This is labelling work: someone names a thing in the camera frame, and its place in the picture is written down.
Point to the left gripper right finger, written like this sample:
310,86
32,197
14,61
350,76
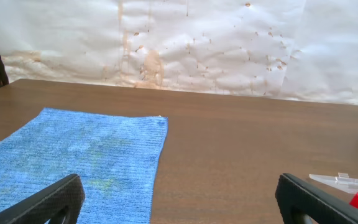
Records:
303,199

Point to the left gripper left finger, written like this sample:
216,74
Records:
48,202

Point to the blue cloth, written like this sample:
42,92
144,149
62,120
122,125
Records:
73,155

